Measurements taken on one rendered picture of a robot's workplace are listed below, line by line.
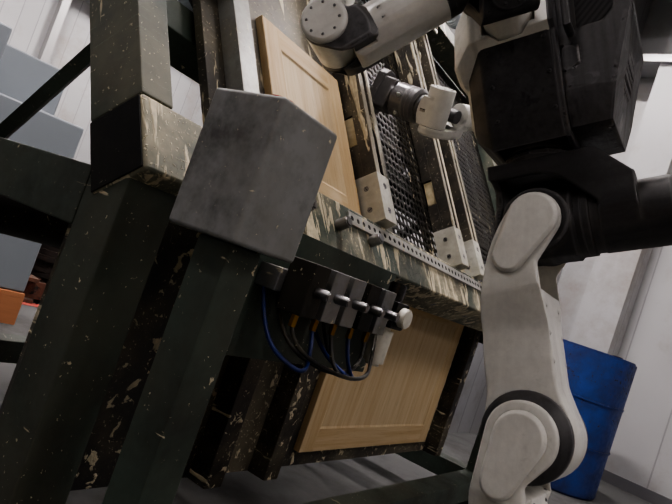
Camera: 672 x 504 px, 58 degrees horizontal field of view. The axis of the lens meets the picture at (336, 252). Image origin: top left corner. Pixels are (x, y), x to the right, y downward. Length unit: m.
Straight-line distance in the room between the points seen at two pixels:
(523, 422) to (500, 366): 0.11
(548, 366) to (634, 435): 4.19
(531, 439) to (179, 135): 0.68
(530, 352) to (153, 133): 0.66
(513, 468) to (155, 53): 0.81
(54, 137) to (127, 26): 2.39
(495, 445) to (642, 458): 4.22
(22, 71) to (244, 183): 3.15
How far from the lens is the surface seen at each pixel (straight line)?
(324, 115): 1.47
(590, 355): 4.01
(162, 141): 0.89
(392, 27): 1.04
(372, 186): 1.46
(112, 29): 1.03
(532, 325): 1.04
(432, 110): 1.53
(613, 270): 5.11
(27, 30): 8.51
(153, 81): 0.94
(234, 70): 1.19
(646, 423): 5.19
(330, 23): 1.03
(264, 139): 0.72
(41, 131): 3.35
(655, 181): 1.07
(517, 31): 1.14
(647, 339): 5.23
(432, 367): 2.43
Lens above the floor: 0.75
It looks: 2 degrees up
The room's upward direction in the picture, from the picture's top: 19 degrees clockwise
